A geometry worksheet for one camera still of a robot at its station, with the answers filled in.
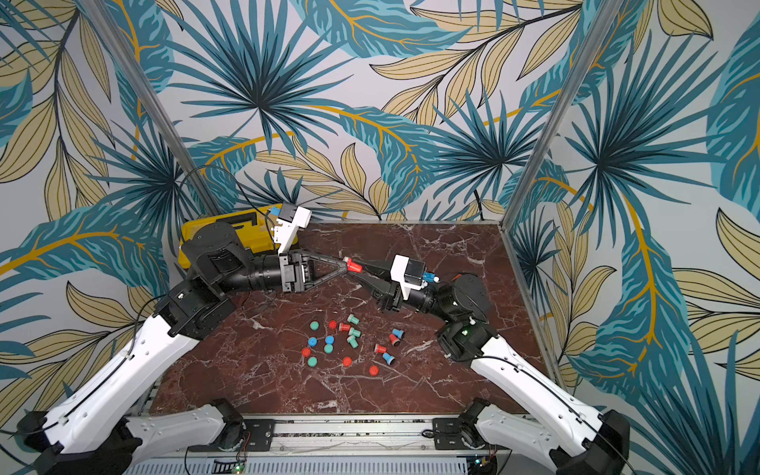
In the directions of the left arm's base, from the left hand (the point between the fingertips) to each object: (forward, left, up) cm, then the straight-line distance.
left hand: (342, 275), depth 49 cm
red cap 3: (-1, -5, -45) cm, 46 cm away
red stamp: (+11, +4, -44) cm, 45 cm away
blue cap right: (+8, +9, -46) cm, 48 cm away
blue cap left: (+7, +14, -45) cm, 48 cm away
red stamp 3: (+4, -7, -44) cm, 45 cm away
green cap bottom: (+1, +13, -46) cm, 48 cm away
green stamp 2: (+7, +1, -44) cm, 45 cm away
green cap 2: (+5, +8, -46) cm, 47 cm away
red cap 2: (+1, +2, -46) cm, 46 cm away
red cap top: (+12, +8, -46) cm, 48 cm away
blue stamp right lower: (+2, -9, -44) cm, 45 cm away
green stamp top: (+14, +2, -44) cm, 46 cm away
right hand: (+2, -2, 0) cm, 3 cm away
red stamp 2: (+7, -11, -44) cm, 46 cm away
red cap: (+4, +15, -46) cm, 48 cm away
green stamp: (+10, +1, -44) cm, 45 cm away
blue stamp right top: (+10, -12, -44) cm, 47 cm away
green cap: (+12, +14, -46) cm, 49 cm away
